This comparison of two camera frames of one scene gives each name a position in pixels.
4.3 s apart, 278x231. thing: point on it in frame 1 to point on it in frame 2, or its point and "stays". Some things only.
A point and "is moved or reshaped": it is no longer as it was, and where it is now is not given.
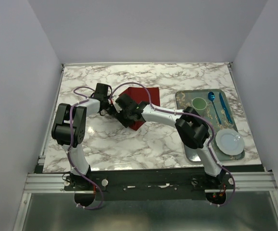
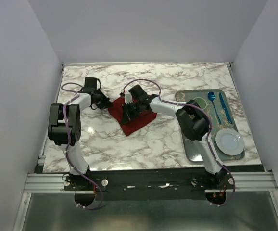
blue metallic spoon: x=211 y=96 stays
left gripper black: x=107 y=97 to x=106 y=102
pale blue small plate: x=230 y=141 stays
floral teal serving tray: x=214 y=104 stays
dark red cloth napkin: x=141 y=94 is moved or reshaped
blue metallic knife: x=225 y=108 stays
